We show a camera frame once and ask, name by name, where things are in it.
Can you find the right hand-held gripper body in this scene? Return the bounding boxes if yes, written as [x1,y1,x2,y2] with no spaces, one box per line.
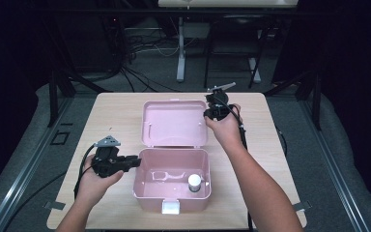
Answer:
[207,81,237,121]

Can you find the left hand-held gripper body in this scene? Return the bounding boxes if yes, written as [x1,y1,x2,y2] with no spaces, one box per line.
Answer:
[91,135,125,178]

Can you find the pink storage box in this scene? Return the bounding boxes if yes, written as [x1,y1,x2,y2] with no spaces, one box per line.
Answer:
[132,99,213,216]

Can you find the white-capped small bottle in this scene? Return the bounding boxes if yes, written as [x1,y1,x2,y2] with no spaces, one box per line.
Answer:
[187,173,203,193]

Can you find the person's right hand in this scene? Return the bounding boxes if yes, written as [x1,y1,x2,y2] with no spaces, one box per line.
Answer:
[205,103,245,150]

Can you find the person's left hand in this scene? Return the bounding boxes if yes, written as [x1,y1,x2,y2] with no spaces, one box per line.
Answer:
[76,154,125,206]

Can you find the grey tape strip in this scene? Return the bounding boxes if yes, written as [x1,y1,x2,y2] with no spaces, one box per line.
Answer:
[43,200,67,211]
[292,201,312,213]

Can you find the black chair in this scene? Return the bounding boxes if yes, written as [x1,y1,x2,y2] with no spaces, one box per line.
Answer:
[203,14,271,90]

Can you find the black metal stand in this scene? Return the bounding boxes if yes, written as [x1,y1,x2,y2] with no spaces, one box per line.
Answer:
[45,64,111,129]
[264,69,323,131]

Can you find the white desk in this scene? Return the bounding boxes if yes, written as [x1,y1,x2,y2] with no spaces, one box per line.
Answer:
[157,0,300,84]

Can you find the left hand-held gripper cable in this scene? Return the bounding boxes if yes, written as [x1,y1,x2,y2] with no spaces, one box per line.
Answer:
[73,143,97,199]

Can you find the hand-held gripper cable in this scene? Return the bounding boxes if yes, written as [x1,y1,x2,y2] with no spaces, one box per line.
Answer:
[73,143,97,199]
[218,96,254,232]

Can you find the right hand-held gripper cable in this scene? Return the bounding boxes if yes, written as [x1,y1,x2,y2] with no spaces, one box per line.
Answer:
[218,96,254,232]

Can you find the black floor cable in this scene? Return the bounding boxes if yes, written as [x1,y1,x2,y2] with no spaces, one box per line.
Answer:
[2,171,68,232]

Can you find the aluminium floor rail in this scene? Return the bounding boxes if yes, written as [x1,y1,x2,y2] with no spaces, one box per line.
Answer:
[298,96,370,232]
[0,96,75,232]

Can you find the tangle of floor cables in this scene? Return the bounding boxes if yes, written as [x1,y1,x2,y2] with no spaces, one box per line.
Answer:
[119,28,182,94]

